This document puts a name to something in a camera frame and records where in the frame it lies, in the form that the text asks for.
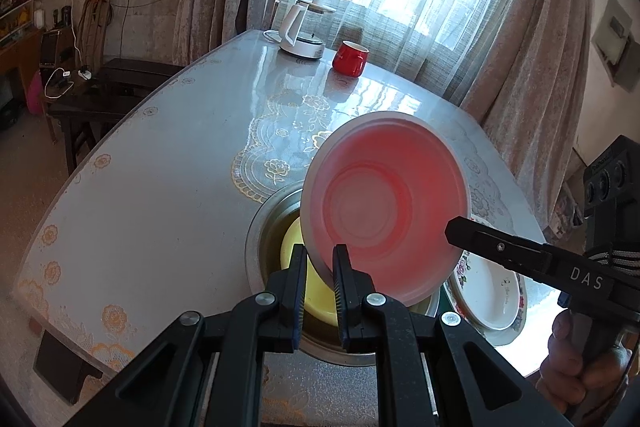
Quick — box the red plastic bowl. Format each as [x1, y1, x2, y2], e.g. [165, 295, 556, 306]
[300, 111, 472, 308]

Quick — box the printed clear table cover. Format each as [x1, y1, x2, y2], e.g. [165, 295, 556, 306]
[17, 29, 551, 427]

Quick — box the white glass kettle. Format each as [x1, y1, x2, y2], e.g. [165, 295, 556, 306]
[263, 0, 337, 60]

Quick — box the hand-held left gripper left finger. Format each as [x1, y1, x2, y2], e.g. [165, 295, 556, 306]
[65, 244, 308, 427]

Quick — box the dark box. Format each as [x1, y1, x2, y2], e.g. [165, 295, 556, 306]
[32, 331, 104, 404]

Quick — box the stainless steel bowl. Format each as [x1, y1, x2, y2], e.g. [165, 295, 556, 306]
[244, 184, 444, 369]

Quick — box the large white dragon-print plate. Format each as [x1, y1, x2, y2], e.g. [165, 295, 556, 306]
[440, 216, 529, 349]

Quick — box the grey wall electrical box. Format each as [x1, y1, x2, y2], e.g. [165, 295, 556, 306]
[591, 0, 640, 88]

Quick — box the yellow plastic bowl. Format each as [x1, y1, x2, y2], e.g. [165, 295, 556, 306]
[278, 217, 342, 329]

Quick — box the person's right hand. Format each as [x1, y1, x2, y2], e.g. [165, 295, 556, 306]
[536, 308, 629, 427]

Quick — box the red mug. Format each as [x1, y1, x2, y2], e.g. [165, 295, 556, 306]
[332, 40, 370, 78]

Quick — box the small white floral plate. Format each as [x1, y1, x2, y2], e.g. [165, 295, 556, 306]
[449, 252, 522, 332]

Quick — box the dark wooden bench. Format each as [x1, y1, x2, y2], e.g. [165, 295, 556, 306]
[46, 58, 183, 172]

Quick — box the pink bag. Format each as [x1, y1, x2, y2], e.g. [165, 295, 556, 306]
[26, 71, 44, 116]

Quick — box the curved wooden chair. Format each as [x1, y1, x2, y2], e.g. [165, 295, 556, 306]
[80, 0, 117, 62]

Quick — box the wooden cabinet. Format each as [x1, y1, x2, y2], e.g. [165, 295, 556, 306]
[0, 0, 47, 130]

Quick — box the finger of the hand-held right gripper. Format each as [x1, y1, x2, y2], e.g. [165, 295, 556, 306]
[444, 216, 554, 279]

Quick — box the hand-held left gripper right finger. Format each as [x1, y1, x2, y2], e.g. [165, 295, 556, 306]
[332, 243, 573, 427]

